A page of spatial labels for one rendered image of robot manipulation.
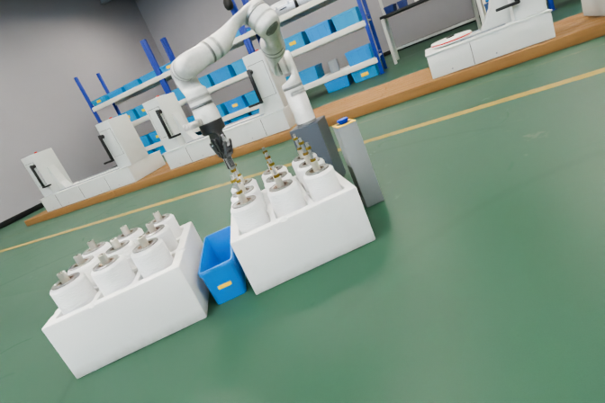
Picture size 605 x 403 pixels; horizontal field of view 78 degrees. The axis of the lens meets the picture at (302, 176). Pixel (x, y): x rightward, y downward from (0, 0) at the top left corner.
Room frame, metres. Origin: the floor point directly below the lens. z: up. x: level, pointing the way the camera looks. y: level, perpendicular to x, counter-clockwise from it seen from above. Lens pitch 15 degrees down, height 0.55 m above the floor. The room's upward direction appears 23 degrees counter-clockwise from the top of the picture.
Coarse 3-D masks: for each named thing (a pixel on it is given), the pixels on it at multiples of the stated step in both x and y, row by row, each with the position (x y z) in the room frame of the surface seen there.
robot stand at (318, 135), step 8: (320, 120) 1.66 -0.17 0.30; (296, 128) 1.69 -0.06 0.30; (304, 128) 1.64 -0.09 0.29; (312, 128) 1.62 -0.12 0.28; (320, 128) 1.62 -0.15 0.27; (328, 128) 1.72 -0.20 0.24; (296, 136) 1.66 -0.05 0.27; (304, 136) 1.64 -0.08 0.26; (312, 136) 1.63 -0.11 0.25; (320, 136) 1.62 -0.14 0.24; (328, 136) 1.68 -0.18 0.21; (304, 144) 1.65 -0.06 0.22; (312, 144) 1.64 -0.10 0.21; (320, 144) 1.62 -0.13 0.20; (328, 144) 1.65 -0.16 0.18; (320, 152) 1.63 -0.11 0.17; (328, 152) 1.61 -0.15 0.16; (336, 152) 1.71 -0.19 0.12; (328, 160) 1.62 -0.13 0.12; (336, 160) 1.67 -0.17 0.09; (336, 168) 1.63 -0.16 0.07; (344, 168) 1.73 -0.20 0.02
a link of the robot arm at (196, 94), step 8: (176, 80) 1.18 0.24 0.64; (192, 80) 1.19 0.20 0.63; (184, 88) 1.17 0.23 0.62; (192, 88) 1.14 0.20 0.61; (200, 88) 1.14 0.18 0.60; (192, 96) 1.14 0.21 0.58; (200, 96) 1.14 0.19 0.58; (208, 96) 1.15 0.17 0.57; (192, 104) 1.14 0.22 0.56; (200, 104) 1.14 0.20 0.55
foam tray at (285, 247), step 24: (264, 192) 1.33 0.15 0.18; (288, 216) 0.99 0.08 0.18; (312, 216) 0.99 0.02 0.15; (336, 216) 0.99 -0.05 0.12; (360, 216) 1.00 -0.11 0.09; (240, 240) 0.97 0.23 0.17; (264, 240) 0.98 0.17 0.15; (288, 240) 0.98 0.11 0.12; (312, 240) 0.99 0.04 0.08; (336, 240) 0.99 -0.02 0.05; (360, 240) 1.00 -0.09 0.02; (264, 264) 0.97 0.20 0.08; (288, 264) 0.98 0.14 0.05; (312, 264) 0.98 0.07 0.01; (264, 288) 0.97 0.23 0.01
